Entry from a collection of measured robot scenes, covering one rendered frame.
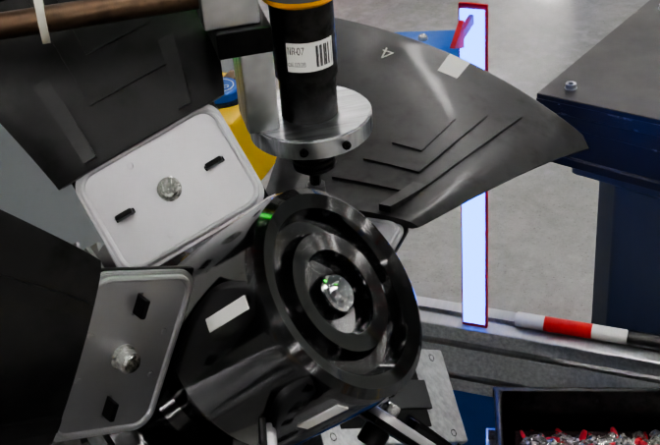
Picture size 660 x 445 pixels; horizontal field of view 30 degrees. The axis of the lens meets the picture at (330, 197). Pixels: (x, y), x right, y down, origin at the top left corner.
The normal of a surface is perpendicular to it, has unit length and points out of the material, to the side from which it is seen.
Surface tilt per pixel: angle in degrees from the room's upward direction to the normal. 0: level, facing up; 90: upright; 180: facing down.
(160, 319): 94
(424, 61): 17
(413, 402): 50
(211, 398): 85
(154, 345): 94
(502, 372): 90
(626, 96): 1
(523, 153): 24
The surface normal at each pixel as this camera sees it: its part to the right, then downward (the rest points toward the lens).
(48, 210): 0.93, 0.14
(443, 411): 0.67, -0.44
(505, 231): -0.07, -0.85
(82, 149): -0.04, -0.08
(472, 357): -0.36, 0.51
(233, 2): 0.25, 0.50
